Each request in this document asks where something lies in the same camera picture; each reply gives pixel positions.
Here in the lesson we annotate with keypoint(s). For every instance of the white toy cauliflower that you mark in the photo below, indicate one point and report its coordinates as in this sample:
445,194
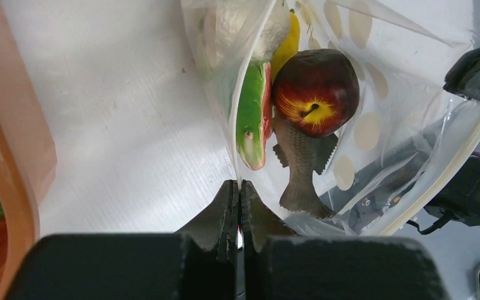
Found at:
230,25

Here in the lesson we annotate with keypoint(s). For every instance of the toy watermelon slice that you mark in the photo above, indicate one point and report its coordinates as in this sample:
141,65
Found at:
254,115

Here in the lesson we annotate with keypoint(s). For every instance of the grey toy fish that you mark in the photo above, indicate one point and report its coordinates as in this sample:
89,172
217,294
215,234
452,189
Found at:
304,156

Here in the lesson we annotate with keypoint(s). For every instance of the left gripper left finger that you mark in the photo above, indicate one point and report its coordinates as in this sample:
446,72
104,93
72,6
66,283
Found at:
198,261

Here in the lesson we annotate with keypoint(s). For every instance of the dark red toy apple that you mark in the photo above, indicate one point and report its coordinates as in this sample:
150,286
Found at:
317,91

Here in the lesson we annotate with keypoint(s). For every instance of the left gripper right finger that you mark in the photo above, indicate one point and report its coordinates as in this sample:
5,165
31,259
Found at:
281,264

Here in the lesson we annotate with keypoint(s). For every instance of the orange plastic bin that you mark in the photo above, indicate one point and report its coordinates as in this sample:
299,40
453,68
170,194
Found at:
27,157

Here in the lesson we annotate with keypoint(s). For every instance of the clear zip top bag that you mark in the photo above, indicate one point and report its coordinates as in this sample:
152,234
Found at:
408,136

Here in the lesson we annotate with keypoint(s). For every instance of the yellow toy corn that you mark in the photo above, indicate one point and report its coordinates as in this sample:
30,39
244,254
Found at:
288,48

